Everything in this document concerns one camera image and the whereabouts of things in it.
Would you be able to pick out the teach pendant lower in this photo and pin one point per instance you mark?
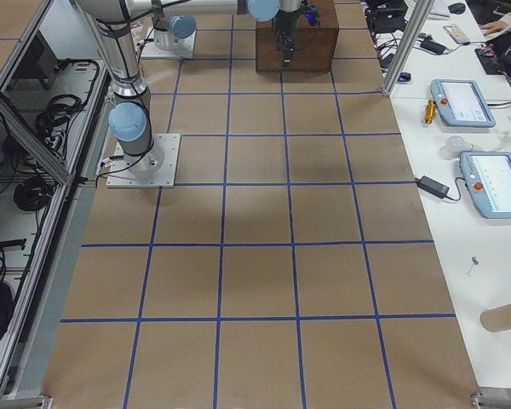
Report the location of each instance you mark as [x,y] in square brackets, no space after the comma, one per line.
[488,181]

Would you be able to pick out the person hand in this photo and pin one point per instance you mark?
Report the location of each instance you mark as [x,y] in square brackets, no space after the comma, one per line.
[493,27]

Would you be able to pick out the small metal screw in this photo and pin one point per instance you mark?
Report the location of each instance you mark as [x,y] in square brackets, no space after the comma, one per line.
[474,263]

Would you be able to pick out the teach pendant upper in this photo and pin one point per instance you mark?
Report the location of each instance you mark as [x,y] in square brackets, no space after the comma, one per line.
[460,103]

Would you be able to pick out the brown wooden drawer box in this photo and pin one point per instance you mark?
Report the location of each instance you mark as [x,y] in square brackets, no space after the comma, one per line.
[315,40]

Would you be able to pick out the aluminium frame post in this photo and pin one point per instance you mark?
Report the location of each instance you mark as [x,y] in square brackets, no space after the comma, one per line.
[418,17]

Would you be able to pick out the black computer mouse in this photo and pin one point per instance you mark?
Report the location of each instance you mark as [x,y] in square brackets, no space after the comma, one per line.
[457,8]

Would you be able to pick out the brown paper table mat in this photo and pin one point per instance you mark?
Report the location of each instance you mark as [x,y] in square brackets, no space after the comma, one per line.
[291,265]

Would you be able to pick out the brown paper roll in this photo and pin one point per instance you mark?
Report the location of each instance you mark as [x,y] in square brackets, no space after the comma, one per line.
[497,319]

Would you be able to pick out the teach pendant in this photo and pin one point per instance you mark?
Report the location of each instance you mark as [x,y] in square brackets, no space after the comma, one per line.
[460,103]
[488,181]

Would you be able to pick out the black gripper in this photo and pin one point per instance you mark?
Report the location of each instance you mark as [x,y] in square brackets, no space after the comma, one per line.
[282,28]

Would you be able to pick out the smartphone with patterned case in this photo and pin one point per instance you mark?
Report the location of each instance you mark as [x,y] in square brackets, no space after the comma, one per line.
[456,34]

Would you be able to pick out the black power adapter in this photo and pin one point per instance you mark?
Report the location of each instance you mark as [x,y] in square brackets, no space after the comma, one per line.
[433,187]

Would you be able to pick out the white light bulb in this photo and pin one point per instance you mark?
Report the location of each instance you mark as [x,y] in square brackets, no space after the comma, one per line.
[454,146]

